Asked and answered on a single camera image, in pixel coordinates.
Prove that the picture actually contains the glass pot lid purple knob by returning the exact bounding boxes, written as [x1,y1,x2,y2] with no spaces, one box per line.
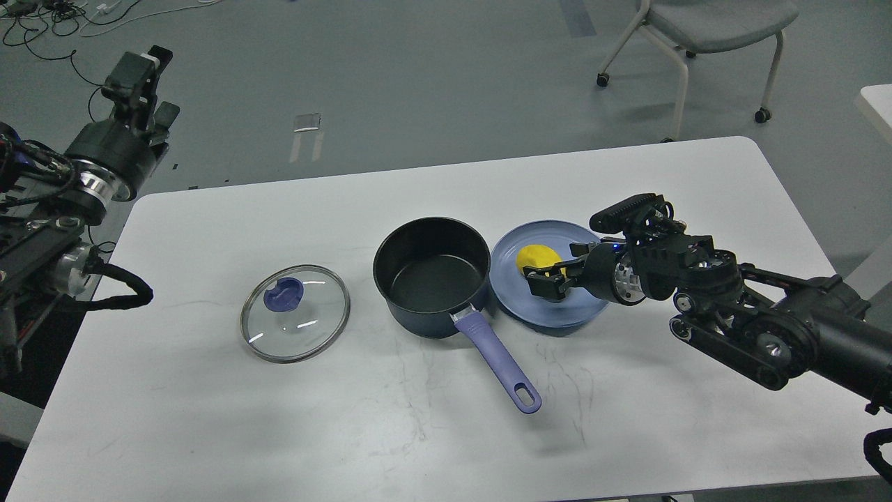
[240,264,351,364]

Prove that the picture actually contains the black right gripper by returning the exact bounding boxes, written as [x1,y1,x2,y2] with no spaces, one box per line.
[523,239,645,306]

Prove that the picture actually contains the white side table corner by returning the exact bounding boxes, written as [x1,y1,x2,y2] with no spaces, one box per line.
[854,83,891,145]

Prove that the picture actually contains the black floor cable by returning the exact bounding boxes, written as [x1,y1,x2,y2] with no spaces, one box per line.
[0,0,144,126]

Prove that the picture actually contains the white floor cables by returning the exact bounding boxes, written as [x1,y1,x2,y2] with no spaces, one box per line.
[77,0,231,39]

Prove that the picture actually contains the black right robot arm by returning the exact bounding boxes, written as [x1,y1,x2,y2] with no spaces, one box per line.
[523,193,891,414]

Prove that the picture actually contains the dark blue saucepan purple handle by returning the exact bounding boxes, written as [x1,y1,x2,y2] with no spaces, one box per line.
[372,217,544,414]

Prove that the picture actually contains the blue round plate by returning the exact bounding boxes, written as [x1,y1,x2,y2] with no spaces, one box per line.
[489,220,608,328]

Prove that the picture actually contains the clear floor tape marker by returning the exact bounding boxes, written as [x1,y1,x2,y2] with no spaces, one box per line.
[292,112,322,133]

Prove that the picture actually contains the grey office chair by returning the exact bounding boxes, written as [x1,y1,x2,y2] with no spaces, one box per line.
[595,1,799,142]

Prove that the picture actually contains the yellow potato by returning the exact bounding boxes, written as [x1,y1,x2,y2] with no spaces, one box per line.
[515,244,566,277]

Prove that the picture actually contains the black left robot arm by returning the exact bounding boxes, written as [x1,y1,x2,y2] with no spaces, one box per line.
[1,45,180,378]

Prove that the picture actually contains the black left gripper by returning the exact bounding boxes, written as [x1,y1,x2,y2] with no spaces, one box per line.
[64,45,180,202]

